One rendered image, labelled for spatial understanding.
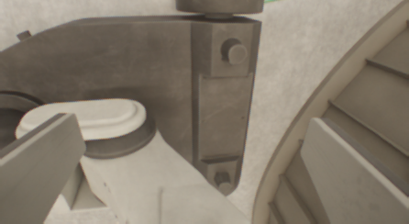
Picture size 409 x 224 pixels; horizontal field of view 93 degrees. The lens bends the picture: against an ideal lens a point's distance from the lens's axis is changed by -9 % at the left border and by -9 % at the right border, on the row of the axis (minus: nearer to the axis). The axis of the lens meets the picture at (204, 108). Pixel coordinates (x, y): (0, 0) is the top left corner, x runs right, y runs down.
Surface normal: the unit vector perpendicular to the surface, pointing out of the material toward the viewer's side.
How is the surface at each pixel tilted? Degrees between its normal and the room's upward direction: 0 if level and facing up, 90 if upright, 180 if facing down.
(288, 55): 0
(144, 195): 90
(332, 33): 0
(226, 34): 0
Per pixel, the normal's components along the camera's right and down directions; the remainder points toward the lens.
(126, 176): 0.02, -0.88
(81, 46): 0.19, 0.47
